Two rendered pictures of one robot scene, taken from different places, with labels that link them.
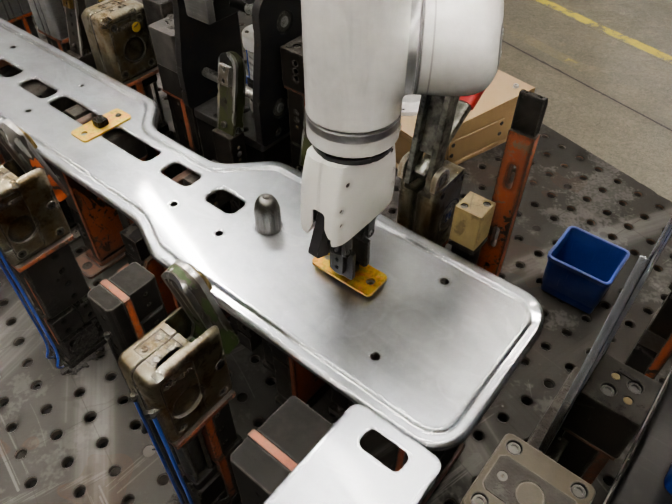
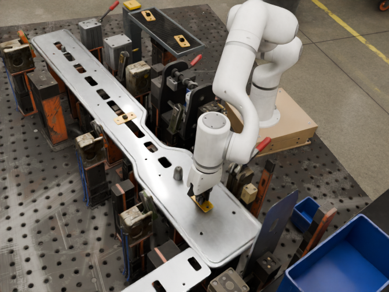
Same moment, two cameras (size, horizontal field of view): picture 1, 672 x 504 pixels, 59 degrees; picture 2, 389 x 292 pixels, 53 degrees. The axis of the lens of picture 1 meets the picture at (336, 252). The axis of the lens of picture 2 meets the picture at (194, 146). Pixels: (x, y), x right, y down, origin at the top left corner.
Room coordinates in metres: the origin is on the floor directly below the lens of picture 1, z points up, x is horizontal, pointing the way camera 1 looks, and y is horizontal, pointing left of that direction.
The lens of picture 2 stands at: (-0.28, -0.08, 2.02)
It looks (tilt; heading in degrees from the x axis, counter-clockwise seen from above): 46 degrees down; 8
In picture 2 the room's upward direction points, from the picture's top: 7 degrees clockwise
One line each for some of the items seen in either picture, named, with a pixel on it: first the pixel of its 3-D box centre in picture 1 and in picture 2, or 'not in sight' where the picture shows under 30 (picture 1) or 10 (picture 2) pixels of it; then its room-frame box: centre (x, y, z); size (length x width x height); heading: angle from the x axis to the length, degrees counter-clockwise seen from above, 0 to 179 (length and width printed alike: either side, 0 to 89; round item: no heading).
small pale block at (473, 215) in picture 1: (452, 307); (240, 221); (0.50, -0.16, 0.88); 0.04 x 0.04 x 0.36; 51
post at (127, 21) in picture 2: not in sight; (134, 49); (1.32, 0.51, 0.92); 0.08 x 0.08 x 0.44; 51
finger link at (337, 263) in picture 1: (335, 258); (196, 196); (0.44, 0.00, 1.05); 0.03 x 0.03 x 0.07; 51
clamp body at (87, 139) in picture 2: (49, 271); (94, 170); (0.58, 0.41, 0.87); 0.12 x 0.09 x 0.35; 141
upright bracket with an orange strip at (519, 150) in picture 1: (487, 268); (254, 210); (0.51, -0.19, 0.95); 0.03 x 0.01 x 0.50; 51
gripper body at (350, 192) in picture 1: (351, 176); (205, 173); (0.46, -0.02, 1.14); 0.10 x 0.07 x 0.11; 141
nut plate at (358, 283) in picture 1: (349, 266); (201, 199); (0.46, -0.01, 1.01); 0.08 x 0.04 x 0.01; 51
